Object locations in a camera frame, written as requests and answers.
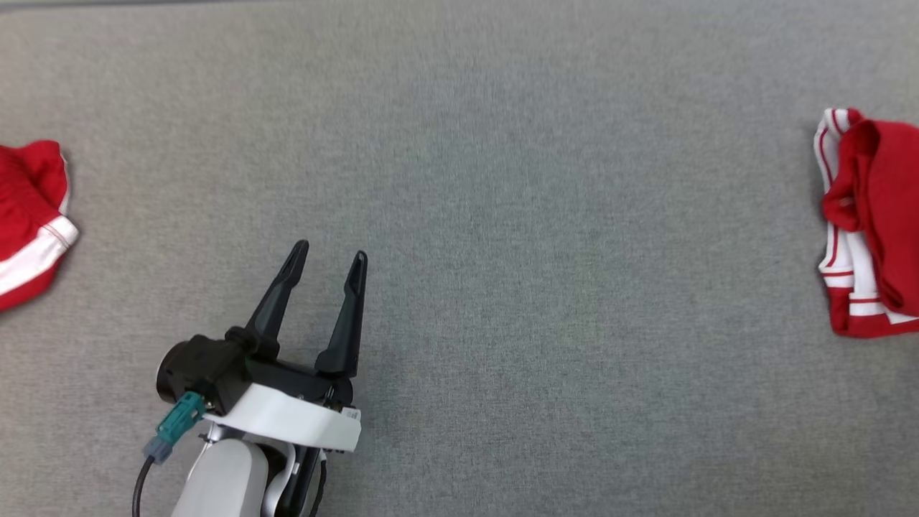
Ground red shorts white stripe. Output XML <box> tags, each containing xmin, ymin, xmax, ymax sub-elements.
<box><xmin>0</xmin><ymin>140</ymin><xmax>80</xmax><ymax>313</ymax></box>

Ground black left camera cable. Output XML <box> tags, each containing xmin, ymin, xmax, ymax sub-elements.
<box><xmin>131</xmin><ymin>454</ymin><xmax>157</xmax><ymax>517</ymax></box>

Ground red basketball jersey white sleeves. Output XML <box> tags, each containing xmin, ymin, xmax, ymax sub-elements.
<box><xmin>813</xmin><ymin>108</ymin><xmax>919</xmax><ymax>338</ymax></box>

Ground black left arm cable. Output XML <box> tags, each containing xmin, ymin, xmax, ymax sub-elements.
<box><xmin>307</xmin><ymin>460</ymin><xmax>328</xmax><ymax>517</ymax></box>

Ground teal left camera connector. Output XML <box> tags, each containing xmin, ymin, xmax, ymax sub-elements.
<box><xmin>144</xmin><ymin>391</ymin><xmax>209</xmax><ymax>464</ymax></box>

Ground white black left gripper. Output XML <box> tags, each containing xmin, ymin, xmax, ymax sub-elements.
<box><xmin>205</xmin><ymin>240</ymin><xmax>368</xmax><ymax>453</ymax></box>

